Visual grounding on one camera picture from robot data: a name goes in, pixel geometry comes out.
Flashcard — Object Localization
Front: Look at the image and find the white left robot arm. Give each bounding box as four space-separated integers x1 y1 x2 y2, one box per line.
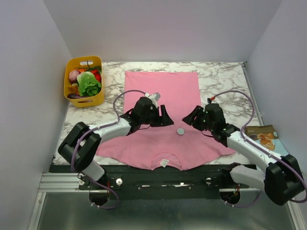
58 93 174 189

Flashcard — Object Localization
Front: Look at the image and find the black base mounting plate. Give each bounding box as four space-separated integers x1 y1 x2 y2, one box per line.
40 165 246 201

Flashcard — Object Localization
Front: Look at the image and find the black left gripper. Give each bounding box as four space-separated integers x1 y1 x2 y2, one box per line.
141 105 175 128

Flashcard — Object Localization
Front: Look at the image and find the aluminium frame rail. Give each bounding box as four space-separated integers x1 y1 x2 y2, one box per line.
39 166 265 192

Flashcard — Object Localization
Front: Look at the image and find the pink t-shirt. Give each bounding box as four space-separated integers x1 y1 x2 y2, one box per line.
96 72 234 171

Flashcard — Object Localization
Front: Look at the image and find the blue snack bag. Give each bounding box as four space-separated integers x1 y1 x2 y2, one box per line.
244 125 288 156

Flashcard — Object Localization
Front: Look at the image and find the yellow plastic basket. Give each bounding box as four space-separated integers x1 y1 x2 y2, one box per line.
64 56 105 108

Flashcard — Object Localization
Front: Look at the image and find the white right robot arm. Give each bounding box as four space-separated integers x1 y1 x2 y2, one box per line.
182 103 307 206

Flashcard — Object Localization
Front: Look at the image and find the red toy pepper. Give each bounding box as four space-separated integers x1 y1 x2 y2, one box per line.
91 69 102 82

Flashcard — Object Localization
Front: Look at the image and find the green toy lettuce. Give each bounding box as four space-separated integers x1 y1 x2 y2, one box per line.
77 71 102 97

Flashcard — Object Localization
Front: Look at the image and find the purple toy eggplant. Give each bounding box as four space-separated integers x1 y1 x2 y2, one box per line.
67 93 82 99

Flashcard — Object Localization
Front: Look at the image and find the purple toy onion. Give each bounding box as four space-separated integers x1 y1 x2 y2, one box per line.
68 70 80 83

